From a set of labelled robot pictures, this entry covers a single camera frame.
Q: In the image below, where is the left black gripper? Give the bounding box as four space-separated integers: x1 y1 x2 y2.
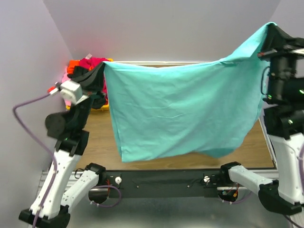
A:
70 60 106 129

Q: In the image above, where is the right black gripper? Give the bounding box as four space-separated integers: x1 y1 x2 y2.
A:
256 22 304 99

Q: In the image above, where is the turquoise t shirt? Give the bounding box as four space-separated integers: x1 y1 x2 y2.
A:
104 25 269 162

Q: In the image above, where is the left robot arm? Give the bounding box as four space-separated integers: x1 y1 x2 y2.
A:
19 62 105 228

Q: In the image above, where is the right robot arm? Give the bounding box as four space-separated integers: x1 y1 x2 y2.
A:
215 24 304 215

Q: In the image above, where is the black t shirt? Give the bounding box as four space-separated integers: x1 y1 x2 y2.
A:
68 72 105 107

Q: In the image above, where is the magenta t shirt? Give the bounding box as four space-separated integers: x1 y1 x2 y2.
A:
79 57 113 94

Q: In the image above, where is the orange t shirt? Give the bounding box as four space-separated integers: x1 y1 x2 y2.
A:
67 58 94 74

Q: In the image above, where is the pink t shirt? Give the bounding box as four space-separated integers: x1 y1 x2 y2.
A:
61 67 71 109

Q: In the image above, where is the yellow plastic bin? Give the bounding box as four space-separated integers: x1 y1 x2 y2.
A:
67 57 113 111

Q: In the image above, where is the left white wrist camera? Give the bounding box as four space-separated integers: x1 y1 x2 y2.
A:
47 80 89 105

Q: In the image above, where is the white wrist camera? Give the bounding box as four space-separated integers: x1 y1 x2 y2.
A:
47 80 89 105
284 45 304 57

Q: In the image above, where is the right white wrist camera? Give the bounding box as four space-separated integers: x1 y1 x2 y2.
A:
284 45 304 57

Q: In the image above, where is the aluminium frame rail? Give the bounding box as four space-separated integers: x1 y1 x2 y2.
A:
27 114 304 228

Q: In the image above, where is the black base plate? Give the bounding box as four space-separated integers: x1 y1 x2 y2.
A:
87 169 247 209

